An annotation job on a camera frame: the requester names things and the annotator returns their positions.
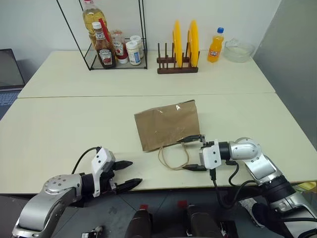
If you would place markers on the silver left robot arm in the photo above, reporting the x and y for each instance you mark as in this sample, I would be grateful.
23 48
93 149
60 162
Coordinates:
52 198

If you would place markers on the dark wooden plate rack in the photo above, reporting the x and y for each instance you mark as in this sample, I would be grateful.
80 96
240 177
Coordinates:
177 69

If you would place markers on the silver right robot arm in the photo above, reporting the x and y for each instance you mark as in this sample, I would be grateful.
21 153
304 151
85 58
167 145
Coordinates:
260 163

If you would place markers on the white lidded jar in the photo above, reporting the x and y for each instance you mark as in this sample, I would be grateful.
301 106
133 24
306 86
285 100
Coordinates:
138 41
133 53

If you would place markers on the yellow plate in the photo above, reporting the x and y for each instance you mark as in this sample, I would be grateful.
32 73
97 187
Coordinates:
177 42
194 42

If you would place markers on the dark rounded shape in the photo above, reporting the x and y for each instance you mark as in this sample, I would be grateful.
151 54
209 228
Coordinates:
138 223
200 220

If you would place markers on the grey laptop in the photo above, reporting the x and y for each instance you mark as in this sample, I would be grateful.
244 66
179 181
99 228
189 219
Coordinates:
8 69

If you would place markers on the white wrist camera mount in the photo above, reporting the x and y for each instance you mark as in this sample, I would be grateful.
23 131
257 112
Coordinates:
101 158
214 156

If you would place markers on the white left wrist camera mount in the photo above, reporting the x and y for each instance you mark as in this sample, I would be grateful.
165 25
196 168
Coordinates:
101 158

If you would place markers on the yellow object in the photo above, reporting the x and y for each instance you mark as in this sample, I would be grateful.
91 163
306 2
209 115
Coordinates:
307 186

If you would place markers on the white and black shoe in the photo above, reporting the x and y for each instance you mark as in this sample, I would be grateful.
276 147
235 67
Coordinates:
257 210

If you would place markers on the clear glass bowl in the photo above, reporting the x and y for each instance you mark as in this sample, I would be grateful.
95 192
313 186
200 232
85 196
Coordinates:
239 53

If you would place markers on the orange soda bottle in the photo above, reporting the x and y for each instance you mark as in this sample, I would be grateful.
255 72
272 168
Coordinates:
215 49

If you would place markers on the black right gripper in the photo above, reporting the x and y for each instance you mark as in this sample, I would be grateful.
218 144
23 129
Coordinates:
203 141

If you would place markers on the Heinz glass sauce bottle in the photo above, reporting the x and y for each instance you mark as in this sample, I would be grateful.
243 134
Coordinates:
106 53

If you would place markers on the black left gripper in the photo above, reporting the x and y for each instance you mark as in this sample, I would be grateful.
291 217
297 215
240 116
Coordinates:
107 179

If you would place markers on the cooking oil bottle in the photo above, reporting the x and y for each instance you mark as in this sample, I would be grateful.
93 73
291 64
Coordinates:
92 15

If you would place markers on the brown paper bag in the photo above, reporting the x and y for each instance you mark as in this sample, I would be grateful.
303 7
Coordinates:
166 126

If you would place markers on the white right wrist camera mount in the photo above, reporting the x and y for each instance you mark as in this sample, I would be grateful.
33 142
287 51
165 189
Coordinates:
214 156

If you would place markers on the red ketchup squeeze bottle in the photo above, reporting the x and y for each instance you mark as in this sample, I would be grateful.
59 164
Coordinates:
120 48

